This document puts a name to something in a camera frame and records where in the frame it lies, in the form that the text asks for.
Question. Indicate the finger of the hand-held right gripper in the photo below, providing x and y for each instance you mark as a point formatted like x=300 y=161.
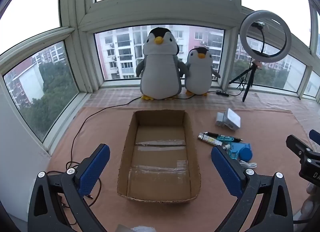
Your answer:
x=315 y=137
x=296 y=144

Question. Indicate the black pen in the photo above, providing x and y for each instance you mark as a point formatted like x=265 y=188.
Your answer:
x=212 y=134

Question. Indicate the cardboard box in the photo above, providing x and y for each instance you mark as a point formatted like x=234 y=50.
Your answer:
x=160 y=162

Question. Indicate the checkered cloth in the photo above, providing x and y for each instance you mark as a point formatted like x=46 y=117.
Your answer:
x=112 y=97

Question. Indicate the blue round case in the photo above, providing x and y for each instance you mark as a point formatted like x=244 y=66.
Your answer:
x=247 y=154

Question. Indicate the white window frame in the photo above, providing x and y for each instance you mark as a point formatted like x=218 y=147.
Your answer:
x=150 y=10

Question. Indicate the small penguin plush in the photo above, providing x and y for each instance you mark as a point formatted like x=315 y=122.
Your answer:
x=198 y=72

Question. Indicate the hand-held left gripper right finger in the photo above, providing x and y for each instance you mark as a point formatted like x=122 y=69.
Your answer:
x=227 y=169

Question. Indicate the white square box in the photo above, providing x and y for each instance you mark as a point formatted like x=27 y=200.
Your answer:
x=233 y=122

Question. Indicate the patterned white lighter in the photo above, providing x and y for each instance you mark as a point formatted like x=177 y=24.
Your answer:
x=208 y=140

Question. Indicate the black tripod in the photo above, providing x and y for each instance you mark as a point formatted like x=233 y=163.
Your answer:
x=250 y=82

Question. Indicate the person's right hand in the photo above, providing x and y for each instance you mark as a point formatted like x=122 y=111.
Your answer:
x=312 y=199

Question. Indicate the teal clamp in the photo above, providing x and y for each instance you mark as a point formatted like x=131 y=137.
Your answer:
x=232 y=152

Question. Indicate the blue phone stand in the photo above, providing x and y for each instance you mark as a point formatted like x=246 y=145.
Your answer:
x=243 y=145

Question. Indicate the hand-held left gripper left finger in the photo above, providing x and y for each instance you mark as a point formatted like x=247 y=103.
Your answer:
x=95 y=169

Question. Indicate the large penguin plush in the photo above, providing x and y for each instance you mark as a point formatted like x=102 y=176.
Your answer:
x=158 y=72

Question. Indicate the white plug adapter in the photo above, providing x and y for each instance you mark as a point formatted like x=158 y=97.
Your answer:
x=220 y=121

